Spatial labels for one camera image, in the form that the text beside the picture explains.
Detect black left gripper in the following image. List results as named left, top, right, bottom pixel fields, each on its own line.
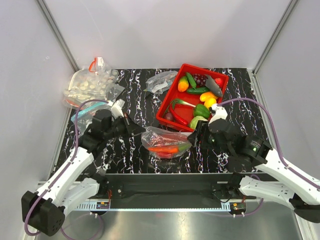
left=104, top=112, right=146, bottom=140

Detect orange toy carrot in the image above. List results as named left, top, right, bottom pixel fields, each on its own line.
left=148, top=145, right=179, bottom=154

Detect clear orange-zip bag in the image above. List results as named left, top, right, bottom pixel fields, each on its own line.
left=141, top=126, right=192, bottom=159

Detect red toy bell pepper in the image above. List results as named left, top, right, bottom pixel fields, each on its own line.
left=156, top=152, right=175, bottom=159

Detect red toy lobster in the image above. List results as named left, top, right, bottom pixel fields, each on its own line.
left=146, top=133, right=188, bottom=147

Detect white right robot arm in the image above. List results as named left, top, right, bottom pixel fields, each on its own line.
left=187, top=119, right=320, bottom=223

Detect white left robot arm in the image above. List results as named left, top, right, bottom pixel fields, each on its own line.
left=21, top=109, right=145, bottom=237

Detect small clear bag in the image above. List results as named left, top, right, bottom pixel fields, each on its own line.
left=144, top=70, right=178, bottom=95

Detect clear blue-zip bag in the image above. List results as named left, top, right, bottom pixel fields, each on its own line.
left=71, top=101, right=114, bottom=137

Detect pale green toy cabbage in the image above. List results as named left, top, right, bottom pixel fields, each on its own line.
left=189, top=115, right=208, bottom=130

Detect red toy chili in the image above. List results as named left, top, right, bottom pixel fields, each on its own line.
left=169, top=104, right=188, bottom=126

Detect green toy bell pepper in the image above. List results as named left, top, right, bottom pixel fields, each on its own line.
left=193, top=104, right=211, bottom=119

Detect purple toy onion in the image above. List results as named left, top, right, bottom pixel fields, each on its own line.
left=164, top=112, right=174, bottom=122

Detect yellow toy lemon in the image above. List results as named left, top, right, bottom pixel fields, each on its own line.
left=203, top=97, right=217, bottom=109

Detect green toy scallion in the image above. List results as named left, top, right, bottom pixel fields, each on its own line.
left=170, top=98, right=196, bottom=108

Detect yellow toy mango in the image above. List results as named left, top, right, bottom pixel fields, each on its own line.
left=199, top=91, right=218, bottom=102

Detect red plastic bin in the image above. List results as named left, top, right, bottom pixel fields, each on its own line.
left=156, top=63, right=229, bottom=132

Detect green toy cucumber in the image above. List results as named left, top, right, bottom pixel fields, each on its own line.
left=186, top=86, right=210, bottom=95

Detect green toy pea pod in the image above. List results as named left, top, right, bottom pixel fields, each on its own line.
left=185, top=72, right=197, bottom=89

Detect grey toy fish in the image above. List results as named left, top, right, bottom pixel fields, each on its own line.
left=205, top=74, right=223, bottom=98

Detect purple toy grapes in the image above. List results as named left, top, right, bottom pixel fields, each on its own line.
left=192, top=73, right=208, bottom=87

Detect red toy apple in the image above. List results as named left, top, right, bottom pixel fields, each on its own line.
left=214, top=77, right=225, bottom=89

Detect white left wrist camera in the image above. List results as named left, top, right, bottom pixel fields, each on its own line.
left=108, top=99, right=125, bottom=119

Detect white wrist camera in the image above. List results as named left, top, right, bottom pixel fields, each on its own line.
left=108, top=99, right=125, bottom=119
left=208, top=103, right=228, bottom=127

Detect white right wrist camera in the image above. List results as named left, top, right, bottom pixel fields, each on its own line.
left=208, top=103, right=228, bottom=127

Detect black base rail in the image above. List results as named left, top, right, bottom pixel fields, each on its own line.
left=94, top=173, right=232, bottom=210

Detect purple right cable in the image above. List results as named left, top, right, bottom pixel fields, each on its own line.
left=203, top=97, right=320, bottom=217

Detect purple cable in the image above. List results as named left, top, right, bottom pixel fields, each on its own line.
left=203, top=97, right=320, bottom=217
left=23, top=99, right=113, bottom=240

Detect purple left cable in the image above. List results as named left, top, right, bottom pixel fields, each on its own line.
left=23, top=99, right=113, bottom=240

